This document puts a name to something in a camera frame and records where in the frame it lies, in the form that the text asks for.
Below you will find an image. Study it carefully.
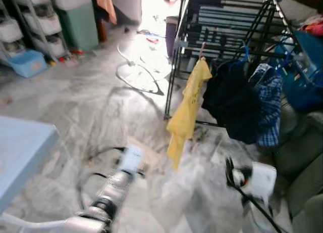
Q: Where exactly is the yellow garment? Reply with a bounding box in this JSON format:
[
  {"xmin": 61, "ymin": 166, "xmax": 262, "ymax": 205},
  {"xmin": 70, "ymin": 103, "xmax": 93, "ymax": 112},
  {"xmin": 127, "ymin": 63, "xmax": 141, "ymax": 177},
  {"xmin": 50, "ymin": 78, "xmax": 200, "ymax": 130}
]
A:
[{"xmin": 166, "ymin": 56, "xmax": 212, "ymax": 170}]

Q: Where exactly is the blue plastic hanger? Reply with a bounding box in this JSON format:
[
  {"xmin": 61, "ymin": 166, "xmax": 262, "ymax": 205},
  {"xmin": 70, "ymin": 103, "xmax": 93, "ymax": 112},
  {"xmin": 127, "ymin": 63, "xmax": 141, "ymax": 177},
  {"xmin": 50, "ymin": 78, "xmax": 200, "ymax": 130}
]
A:
[
  {"xmin": 240, "ymin": 45, "xmax": 251, "ymax": 64},
  {"xmin": 275, "ymin": 43, "xmax": 296, "ymax": 69}
]

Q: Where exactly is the dark green sofa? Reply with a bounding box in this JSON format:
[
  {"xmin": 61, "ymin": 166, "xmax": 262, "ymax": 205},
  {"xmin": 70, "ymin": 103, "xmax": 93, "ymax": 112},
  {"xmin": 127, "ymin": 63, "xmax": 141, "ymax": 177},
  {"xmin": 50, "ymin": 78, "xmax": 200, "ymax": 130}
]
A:
[{"xmin": 273, "ymin": 99, "xmax": 323, "ymax": 233}]

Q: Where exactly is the dark navy hanging garment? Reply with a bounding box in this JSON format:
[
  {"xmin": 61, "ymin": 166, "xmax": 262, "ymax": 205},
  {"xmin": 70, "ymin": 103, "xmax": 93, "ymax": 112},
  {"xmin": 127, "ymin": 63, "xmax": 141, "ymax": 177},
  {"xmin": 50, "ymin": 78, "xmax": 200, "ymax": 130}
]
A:
[{"xmin": 202, "ymin": 59, "xmax": 263, "ymax": 144}]

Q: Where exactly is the blue plaid shirt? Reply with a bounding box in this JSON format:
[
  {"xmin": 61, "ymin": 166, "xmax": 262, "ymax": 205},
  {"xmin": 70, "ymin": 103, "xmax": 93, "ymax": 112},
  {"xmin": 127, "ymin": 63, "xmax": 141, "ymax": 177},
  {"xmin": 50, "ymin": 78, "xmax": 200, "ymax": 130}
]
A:
[{"xmin": 250, "ymin": 63, "xmax": 283, "ymax": 148}]

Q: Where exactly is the purple cloth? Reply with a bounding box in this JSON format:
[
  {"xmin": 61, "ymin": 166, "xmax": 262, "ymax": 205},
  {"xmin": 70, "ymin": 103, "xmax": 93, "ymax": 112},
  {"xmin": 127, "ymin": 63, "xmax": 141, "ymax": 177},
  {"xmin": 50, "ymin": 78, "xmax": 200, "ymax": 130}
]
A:
[{"xmin": 166, "ymin": 16, "xmax": 180, "ymax": 57}]

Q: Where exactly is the black metal drying rack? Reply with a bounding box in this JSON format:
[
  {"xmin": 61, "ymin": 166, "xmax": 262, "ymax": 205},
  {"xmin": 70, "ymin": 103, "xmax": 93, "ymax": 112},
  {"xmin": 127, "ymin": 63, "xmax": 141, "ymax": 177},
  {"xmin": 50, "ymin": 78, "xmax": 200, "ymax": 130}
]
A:
[{"xmin": 164, "ymin": 0, "xmax": 323, "ymax": 130}]

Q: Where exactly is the red cloth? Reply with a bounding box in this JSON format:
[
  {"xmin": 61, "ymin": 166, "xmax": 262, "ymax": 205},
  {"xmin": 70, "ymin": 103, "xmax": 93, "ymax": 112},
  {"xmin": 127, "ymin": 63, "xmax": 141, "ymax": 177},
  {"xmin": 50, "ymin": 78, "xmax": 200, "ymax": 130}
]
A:
[{"xmin": 302, "ymin": 21, "xmax": 323, "ymax": 37}]

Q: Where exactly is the small red toy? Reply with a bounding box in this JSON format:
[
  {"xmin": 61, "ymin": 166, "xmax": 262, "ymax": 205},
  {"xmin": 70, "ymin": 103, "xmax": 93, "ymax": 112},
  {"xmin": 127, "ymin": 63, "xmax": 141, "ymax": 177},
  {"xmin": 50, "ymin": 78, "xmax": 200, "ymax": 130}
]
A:
[{"xmin": 58, "ymin": 49, "xmax": 84, "ymax": 67}]

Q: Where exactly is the orange cloth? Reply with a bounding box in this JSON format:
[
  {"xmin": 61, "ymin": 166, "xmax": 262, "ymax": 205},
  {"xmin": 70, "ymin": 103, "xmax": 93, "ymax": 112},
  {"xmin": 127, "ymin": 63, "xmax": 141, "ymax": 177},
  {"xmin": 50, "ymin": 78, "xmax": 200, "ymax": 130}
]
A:
[{"xmin": 93, "ymin": 0, "xmax": 118, "ymax": 25}]

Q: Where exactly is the white folding table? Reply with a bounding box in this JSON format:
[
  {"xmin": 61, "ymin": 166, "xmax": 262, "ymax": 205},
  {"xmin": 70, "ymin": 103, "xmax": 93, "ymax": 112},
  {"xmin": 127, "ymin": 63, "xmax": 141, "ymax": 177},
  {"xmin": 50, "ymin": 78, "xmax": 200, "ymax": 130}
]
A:
[{"xmin": 0, "ymin": 116, "xmax": 60, "ymax": 213}]

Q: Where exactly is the green storage bin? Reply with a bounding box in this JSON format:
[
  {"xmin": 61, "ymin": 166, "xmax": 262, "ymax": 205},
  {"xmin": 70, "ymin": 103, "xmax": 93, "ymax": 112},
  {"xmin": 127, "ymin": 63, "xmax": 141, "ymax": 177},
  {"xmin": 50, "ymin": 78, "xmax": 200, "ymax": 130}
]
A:
[{"xmin": 56, "ymin": 3, "xmax": 99, "ymax": 52}]

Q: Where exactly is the light blue plastic bin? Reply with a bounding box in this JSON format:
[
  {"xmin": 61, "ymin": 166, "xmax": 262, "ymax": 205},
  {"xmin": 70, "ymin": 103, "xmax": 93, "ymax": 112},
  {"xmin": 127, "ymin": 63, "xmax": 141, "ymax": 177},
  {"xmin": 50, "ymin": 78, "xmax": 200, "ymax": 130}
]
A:
[{"xmin": 8, "ymin": 50, "xmax": 48, "ymax": 78}]

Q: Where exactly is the white drawer cart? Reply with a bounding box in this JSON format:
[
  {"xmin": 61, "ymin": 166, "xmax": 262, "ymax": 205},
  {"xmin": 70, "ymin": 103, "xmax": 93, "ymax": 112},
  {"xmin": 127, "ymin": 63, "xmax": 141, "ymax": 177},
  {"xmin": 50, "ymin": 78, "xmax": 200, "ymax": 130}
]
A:
[
  {"xmin": 0, "ymin": 0, "xmax": 26, "ymax": 62},
  {"xmin": 10, "ymin": 0, "xmax": 69, "ymax": 62}
]

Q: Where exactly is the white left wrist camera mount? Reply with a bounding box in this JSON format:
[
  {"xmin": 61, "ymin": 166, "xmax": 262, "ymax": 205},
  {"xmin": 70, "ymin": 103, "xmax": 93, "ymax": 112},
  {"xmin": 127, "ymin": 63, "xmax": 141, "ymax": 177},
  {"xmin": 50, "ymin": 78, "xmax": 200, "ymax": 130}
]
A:
[{"xmin": 119, "ymin": 145, "xmax": 144, "ymax": 174}]

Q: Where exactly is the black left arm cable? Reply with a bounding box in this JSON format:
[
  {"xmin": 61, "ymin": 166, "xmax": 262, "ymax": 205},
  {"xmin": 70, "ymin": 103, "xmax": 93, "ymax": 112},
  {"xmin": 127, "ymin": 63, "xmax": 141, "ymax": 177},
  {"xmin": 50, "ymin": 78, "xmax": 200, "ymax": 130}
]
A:
[{"xmin": 76, "ymin": 146, "xmax": 127, "ymax": 208}]

